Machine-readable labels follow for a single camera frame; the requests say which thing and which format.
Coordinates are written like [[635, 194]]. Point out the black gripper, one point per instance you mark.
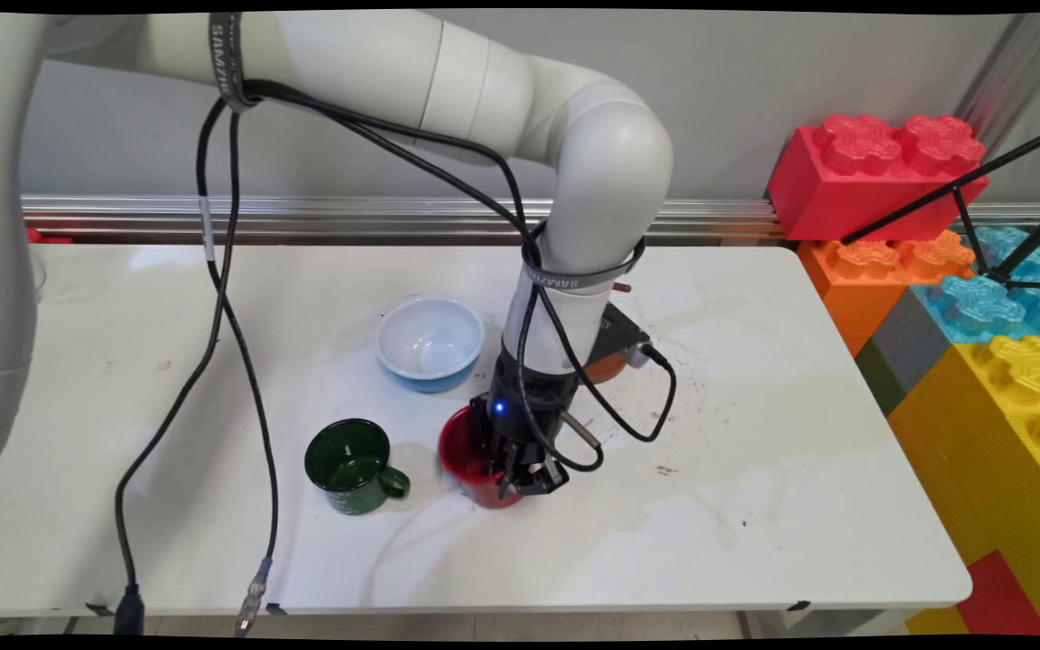
[[529, 397]]

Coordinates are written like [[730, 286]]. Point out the red speckled enamel mug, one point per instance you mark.
[[466, 460]]

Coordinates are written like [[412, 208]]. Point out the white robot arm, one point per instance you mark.
[[394, 72]]

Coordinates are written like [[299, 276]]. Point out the brown wooden mug tree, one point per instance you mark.
[[606, 368]]

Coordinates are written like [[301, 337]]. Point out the blue and white bowl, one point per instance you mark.
[[430, 343]]

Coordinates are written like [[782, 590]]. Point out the dark green enamel mug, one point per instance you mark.
[[348, 465]]

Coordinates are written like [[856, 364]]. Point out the green big toy brick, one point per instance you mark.
[[879, 379]]

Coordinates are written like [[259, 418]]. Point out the orange big toy brick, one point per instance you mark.
[[854, 289]]

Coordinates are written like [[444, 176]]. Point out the grey big toy brick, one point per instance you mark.
[[908, 343]]

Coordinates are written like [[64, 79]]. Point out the red big toy brick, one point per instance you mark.
[[845, 190]]

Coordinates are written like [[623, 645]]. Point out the yellow big toy brick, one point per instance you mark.
[[980, 451]]

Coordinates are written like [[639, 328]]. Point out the light blue big toy brick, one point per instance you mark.
[[980, 302]]

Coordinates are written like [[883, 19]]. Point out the flat red toy brick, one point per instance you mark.
[[998, 596]]

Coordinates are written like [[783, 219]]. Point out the black tripod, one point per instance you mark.
[[957, 188]]

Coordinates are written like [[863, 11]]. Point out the small red object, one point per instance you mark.
[[51, 238]]

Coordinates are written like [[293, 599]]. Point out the small silver wrist camera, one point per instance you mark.
[[642, 355]]

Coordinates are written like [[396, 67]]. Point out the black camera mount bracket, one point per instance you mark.
[[619, 332]]

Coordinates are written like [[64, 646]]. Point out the aluminium rail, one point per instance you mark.
[[348, 217]]

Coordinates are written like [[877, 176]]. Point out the aluminium upright post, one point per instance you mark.
[[1016, 72]]

